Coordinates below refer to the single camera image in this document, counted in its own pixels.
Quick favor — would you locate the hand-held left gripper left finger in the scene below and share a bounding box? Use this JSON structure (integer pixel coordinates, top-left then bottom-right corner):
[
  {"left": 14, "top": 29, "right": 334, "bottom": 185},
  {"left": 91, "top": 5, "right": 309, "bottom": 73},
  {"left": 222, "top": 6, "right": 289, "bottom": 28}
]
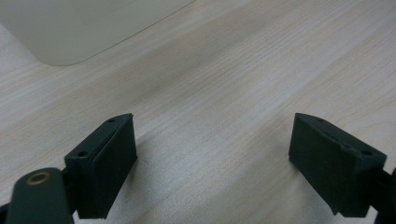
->
[{"left": 64, "top": 113, "right": 138, "bottom": 219}]

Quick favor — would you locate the white plastic bin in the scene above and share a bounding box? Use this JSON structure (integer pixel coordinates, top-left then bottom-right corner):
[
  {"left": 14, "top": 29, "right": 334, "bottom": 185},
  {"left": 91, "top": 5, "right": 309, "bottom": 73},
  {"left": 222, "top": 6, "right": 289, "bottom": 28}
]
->
[{"left": 0, "top": 0, "right": 196, "bottom": 67}]

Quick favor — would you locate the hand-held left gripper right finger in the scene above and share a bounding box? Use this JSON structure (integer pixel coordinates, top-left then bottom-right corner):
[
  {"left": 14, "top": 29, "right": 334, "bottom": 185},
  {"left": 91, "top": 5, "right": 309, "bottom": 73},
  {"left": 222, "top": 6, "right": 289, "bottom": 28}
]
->
[{"left": 288, "top": 112, "right": 388, "bottom": 218}]

